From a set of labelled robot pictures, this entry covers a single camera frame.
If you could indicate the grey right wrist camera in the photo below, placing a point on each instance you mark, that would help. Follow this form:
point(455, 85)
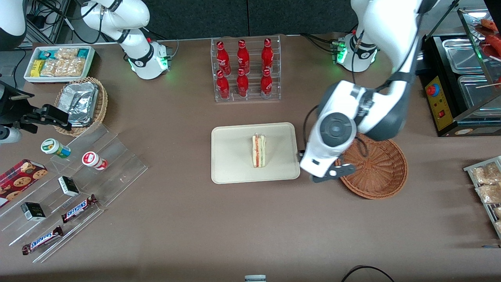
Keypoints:
point(9, 135)

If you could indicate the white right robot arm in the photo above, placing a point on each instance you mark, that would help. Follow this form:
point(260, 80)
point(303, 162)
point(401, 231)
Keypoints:
point(137, 58)

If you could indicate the white plastic snack bin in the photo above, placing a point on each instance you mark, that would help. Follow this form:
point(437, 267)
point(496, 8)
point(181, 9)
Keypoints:
point(90, 64)

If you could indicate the red lid yogurt cup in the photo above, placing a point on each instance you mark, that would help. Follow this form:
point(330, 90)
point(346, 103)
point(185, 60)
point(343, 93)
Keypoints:
point(92, 159)

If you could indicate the yellow snack packet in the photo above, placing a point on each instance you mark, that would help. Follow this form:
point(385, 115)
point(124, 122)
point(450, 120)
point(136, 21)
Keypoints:
point(37, 68)

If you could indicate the steel food pan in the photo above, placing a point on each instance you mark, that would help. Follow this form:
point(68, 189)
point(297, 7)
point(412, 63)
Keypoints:
point(465, 55)
point(479, 92)

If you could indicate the grey object at table edge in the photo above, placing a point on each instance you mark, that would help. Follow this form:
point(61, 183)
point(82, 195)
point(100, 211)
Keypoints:
point(255, 278)

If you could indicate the aluminium frame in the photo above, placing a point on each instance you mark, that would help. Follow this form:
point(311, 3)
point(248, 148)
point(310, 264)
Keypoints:
point(53, 21)

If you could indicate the clear acrylic stepped shelf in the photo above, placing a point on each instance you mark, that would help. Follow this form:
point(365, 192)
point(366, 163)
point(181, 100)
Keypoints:
point(117, 168)

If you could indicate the teal snack packet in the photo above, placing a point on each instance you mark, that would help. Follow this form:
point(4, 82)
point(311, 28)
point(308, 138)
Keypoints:
point(83, 53)
point(46, 54)

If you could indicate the green lid yogurt cup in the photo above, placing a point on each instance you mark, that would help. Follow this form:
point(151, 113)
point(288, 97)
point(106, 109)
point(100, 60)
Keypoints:
point(53, 147)

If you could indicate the clear bag of fried snacks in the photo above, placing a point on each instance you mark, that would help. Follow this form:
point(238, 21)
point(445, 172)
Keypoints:
point(487, 174)
point(489, 194)
point(498, 226)
point(498, 212)

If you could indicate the clear acrylic bottle rack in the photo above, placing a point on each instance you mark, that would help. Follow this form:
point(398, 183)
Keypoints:
point(252, 98)

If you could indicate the cream plastic tray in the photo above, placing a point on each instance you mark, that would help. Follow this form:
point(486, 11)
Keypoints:
point(235, 152)

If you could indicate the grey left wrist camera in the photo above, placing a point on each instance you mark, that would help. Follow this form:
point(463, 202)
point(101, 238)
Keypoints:
point(337, 172)

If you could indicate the silver foil pack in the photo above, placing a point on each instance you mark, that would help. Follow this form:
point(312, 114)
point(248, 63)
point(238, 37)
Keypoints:
point(82, 120)
point(80, 98)

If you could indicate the brown wicker basket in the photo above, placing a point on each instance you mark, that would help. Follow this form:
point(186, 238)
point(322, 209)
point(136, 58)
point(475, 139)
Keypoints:
point(379, 172)

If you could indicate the small black box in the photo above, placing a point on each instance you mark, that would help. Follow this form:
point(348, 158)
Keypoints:
point(68, 186)
point(33, 211)

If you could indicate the red sausage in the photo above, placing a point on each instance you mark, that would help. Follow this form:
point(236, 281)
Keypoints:
point(494, 42)
point(489, 24)

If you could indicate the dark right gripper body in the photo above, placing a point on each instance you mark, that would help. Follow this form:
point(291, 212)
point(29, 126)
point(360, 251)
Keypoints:
point(11, 111)

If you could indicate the clear bag of crackers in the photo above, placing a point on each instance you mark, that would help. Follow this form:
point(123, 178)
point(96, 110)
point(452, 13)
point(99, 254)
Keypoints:
point(48, 67)
point(66, 54)
point(70, 67)

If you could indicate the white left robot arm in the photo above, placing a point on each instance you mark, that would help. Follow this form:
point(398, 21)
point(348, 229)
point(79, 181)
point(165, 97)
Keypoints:
point(387, 31)

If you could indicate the light wicker basket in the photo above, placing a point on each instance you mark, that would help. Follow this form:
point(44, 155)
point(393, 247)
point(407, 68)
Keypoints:
point(102, 103)

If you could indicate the red cookie box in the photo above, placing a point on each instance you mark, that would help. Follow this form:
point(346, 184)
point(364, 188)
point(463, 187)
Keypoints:
point(19, 180)

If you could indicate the black hot food machine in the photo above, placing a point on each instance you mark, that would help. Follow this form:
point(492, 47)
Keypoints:
point(440, 103)

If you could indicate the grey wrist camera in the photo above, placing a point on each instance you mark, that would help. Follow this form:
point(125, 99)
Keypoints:
point(337, 172)
point(9, 135)

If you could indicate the red cola bottle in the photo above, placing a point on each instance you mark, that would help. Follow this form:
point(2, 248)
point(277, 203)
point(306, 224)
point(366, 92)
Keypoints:
point(243, 56)
point(224, 58)
point(267, 55)
point(223, 87)
point(242, 85)
point(266, 85)

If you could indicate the triangular sandwich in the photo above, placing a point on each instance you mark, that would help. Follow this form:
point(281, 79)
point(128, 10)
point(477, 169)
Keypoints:
point(259, 150)

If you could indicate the Snickers bar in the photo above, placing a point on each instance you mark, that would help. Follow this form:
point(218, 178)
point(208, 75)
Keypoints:
point(78, 208)
point(42, 240)

